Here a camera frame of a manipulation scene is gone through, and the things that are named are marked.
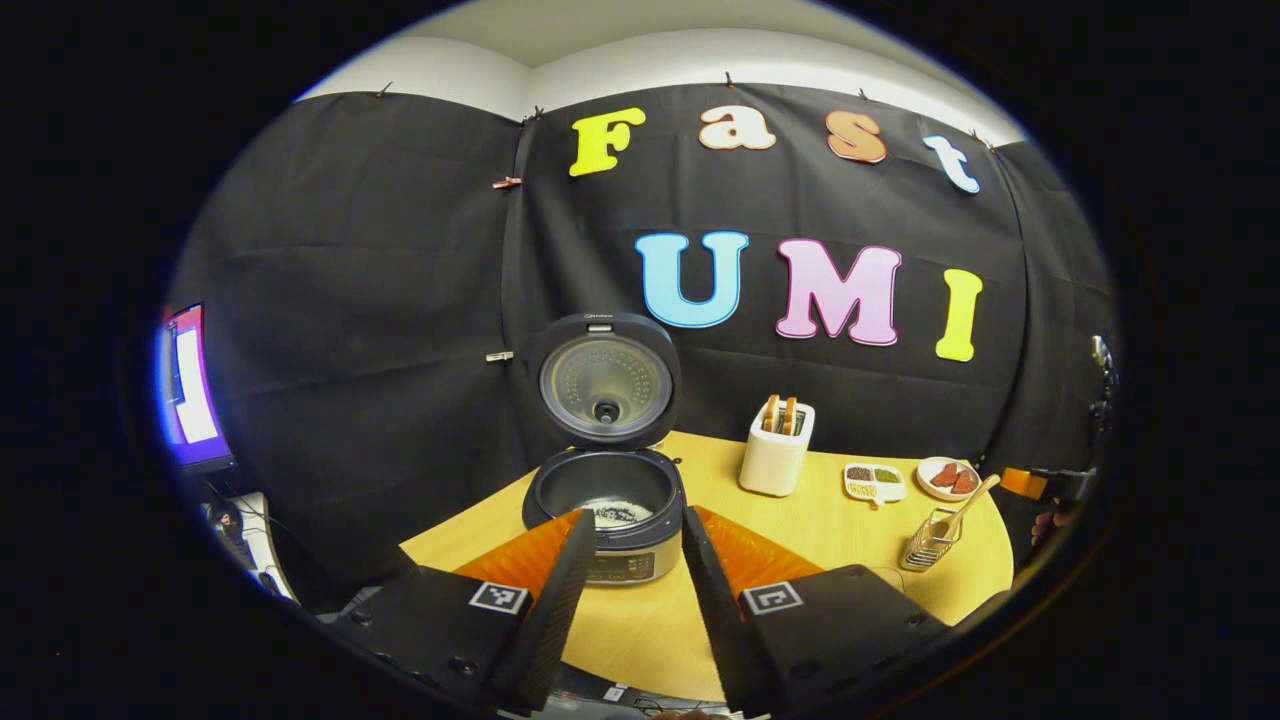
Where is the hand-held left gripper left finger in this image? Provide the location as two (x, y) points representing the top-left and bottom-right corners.
(330, 508), (598, 713)

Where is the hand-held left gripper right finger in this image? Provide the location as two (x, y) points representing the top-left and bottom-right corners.
(682, 505), (951, 717)

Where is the wooden spoon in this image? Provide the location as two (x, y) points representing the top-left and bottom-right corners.
(935, 474), (1001, 541)

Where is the wire chopstick holder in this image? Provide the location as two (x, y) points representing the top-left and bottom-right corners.
(900, 507), (964, 573)

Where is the dark rice cooker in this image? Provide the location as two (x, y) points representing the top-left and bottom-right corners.
(520, 311), (689, 584)

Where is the black power strip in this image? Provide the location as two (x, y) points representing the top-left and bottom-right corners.
(560, 665), (741, 717)

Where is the white plate with meat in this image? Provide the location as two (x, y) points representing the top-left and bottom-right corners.
(917, 456), (983, 501)

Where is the white toaster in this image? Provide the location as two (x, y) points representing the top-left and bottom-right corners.
(738, 395), (816, 498)

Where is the white divided seasoning dish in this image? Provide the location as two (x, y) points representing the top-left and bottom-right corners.
(843, 462), (908, 506)

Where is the white side desk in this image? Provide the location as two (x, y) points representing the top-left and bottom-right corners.
(200, 490), (296, 601)

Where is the black backdrop cloth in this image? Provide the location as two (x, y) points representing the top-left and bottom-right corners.
(165, 83), (1119, 601)

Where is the computer monitor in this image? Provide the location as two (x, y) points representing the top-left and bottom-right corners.
(158, 303), (236, 473)

